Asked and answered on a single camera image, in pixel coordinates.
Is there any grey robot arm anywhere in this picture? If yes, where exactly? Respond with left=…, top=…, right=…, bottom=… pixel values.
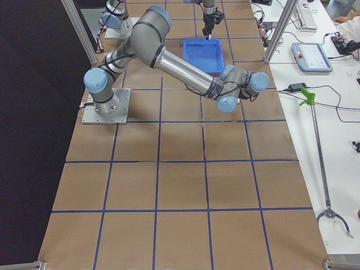
left=84, top=6, right=269, bottom=116
left=101, top=1, right=224, bottom=39

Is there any black power adapter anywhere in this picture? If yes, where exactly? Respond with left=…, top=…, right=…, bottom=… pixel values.
left=287, top=83, right=307, bottom=92

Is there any teach pendant tablet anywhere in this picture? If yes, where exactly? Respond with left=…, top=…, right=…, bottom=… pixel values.
left=291, top=42, right=333, bottom=73

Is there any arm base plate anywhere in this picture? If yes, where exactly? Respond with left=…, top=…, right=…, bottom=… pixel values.
left=82, top=88, right=132, bottom=124
left=105, top=17, right=140, bottom=39

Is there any aluminium frame post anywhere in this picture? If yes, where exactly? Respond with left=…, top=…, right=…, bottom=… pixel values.
left=264, top=0, right=298, bottom=64

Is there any white keyboard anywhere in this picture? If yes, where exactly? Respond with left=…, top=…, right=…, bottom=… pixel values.
left=295, top=0, right=317, bottom=32

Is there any green handled reacher grabber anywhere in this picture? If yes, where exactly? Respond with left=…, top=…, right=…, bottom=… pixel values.
left=299, top=87, right=354, bottom=239

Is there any blue plastic tray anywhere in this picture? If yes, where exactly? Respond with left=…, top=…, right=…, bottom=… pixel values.
left=183, top=38, right=224, bottom=75

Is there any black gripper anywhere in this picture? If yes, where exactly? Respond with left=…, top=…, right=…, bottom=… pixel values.
left=202, top=12, right=216, bottom=33

